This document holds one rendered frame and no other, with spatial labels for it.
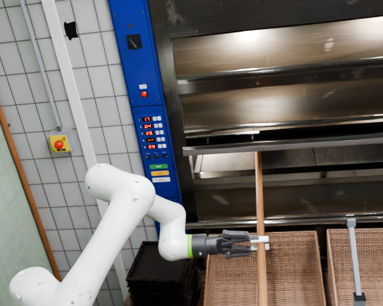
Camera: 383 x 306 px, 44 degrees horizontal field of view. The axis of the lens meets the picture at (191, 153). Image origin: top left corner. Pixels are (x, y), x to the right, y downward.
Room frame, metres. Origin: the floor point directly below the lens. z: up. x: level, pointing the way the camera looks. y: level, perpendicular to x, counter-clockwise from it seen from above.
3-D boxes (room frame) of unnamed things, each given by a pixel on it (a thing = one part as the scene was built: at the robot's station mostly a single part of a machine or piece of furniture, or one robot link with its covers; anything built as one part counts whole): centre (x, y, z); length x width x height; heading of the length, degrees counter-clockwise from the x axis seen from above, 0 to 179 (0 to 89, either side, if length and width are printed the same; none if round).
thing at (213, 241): (1.48, -0.05, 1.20); 0.09 x 0.07 x 0.08; 80
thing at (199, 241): (1.49, 0.02, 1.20); 0.12 x 0.06 x 0.09; 170
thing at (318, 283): (1.73, -0.25, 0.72); 0.56 x 0.49 x 0.28; 79
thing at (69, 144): (2.12, 0.61, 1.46); 0.10 x 0.07 x 0.10; 79
